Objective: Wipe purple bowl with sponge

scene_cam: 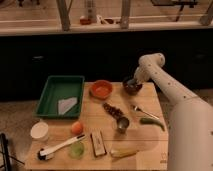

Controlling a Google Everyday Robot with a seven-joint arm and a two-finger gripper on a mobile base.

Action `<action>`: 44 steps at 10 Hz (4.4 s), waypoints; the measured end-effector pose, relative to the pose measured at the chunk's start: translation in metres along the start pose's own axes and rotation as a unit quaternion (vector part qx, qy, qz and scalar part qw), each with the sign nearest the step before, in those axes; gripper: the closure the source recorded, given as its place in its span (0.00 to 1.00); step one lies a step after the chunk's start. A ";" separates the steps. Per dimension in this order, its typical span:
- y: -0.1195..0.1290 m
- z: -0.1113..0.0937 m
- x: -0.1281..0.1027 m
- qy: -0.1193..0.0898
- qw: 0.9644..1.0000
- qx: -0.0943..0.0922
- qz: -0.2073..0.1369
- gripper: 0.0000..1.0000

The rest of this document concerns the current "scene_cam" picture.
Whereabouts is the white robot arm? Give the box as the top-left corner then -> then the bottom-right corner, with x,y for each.
132,53 -> 213,171

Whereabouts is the dark purple bowl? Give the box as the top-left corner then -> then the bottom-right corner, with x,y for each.
122,77 -> 142,95

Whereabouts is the yellow banana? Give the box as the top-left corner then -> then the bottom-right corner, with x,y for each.
110,149 -> 138,158

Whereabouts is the green plastic tray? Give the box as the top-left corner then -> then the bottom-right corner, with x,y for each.
36,75 -> 84,119

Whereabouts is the orange bowl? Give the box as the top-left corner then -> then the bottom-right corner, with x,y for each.
90,80 -> 113,100

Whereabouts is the green chili pepper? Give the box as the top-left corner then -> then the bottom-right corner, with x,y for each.
140,117 -> 165,131

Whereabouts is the red object on shelf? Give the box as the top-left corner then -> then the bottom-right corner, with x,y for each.
79,16 -> 92,25

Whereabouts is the black stand at left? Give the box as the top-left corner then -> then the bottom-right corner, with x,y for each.
0,133 -> 20,171

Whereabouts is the brown rectangular block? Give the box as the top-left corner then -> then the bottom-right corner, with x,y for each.
90,131 -> 107,157

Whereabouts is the white handled dish brush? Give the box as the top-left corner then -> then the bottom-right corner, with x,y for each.
37,134 -> 85,160

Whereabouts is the grey folded cloth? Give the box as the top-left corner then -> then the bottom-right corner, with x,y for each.
58,97 -> 77,115

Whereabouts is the white round container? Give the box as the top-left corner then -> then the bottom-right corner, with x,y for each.
30,122 -> 49,141

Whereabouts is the orange fruit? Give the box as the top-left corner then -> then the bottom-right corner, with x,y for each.
71,121 -> 83,135

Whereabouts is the green round lid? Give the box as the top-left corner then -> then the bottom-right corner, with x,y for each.
69,142 -> 84,159

